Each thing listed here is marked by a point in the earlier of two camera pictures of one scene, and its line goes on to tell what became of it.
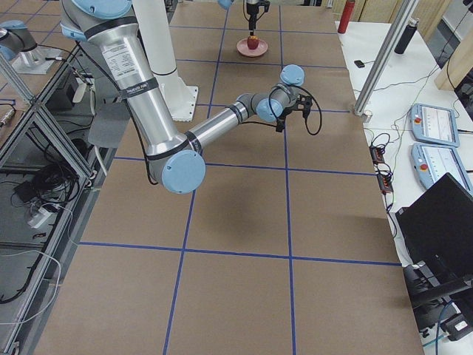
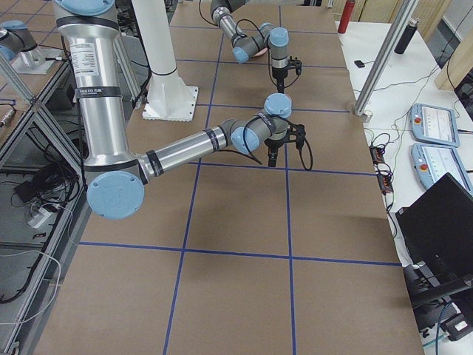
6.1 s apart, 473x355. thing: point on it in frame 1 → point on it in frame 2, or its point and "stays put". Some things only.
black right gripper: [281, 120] → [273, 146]
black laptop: [437, 229] stays put
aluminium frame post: [386, 57] stays put
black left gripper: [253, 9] → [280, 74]
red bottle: [346, 16] stays put
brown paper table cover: [285, 248] stays put
